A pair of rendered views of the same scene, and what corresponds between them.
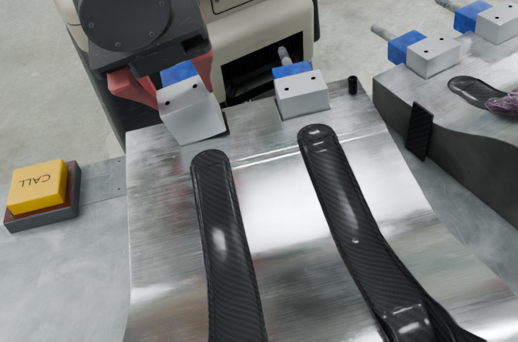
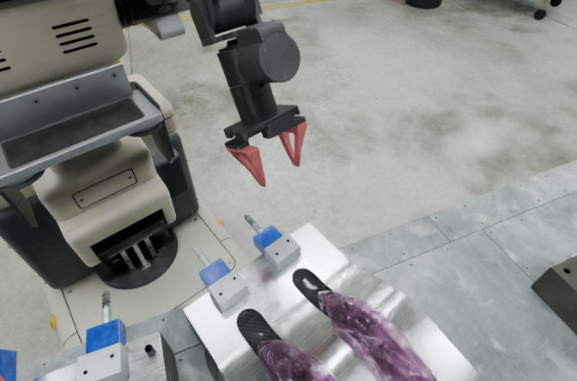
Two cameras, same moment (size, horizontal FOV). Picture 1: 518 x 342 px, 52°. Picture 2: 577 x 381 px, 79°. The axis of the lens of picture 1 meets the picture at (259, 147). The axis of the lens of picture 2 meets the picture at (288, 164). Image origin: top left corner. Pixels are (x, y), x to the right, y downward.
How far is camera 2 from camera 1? 35 cm
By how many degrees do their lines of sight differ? 14
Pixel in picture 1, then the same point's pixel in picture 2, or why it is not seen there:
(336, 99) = (136, 364)
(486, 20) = (270, 255)
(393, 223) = not seen: outside the picture
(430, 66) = (223, 306)
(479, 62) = (263, 293)
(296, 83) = (95, 364)
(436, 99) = (225, 338)
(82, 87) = not seen: hidden behind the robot
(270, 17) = (130, 207)
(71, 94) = not seen: hidden behind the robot
